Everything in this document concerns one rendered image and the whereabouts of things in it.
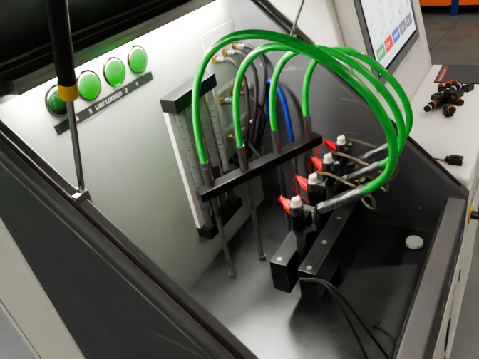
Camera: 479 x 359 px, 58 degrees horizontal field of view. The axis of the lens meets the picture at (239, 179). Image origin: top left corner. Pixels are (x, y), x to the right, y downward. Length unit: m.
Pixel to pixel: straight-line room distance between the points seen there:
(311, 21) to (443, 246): 0.56
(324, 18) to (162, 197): 0.53
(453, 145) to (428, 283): 0.46
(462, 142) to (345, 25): 0.43
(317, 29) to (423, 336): 0.66
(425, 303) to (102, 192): 0.60
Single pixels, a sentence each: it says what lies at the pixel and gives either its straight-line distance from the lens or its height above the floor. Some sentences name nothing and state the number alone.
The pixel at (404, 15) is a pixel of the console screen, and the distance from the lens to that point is 1.49.
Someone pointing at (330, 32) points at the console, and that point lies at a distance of 1.03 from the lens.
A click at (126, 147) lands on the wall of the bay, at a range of 0.83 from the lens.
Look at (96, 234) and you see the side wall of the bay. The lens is 0.57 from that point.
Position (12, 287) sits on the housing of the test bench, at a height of 1.04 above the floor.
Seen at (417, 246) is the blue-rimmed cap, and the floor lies 0.84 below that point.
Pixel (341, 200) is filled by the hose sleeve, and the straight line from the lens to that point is 0.75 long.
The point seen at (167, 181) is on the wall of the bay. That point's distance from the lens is 0.93.
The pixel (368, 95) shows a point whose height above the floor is 1.33.
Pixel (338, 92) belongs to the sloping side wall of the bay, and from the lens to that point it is 1.03.
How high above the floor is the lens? 1.59
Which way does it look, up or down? 32 degrees down
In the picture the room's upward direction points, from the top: 12 degrees counter-clockwise
